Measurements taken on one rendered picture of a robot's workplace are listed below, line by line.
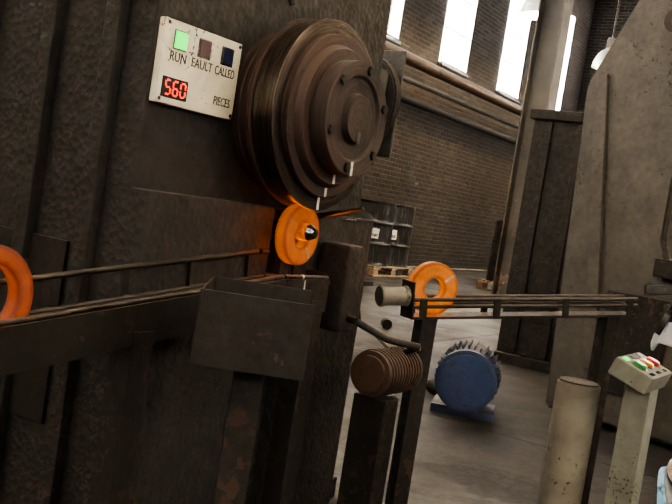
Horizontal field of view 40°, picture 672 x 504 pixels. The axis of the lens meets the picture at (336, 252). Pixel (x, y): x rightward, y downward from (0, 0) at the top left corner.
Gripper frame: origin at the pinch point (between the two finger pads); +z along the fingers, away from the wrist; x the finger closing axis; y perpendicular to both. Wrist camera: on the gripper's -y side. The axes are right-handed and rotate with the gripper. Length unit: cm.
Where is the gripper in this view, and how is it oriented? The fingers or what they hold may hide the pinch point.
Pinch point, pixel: (651, 344)
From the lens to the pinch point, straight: 258.3
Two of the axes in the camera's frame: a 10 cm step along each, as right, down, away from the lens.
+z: -4.3, 8.7, 2.3
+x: 5.3, 0.3, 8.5
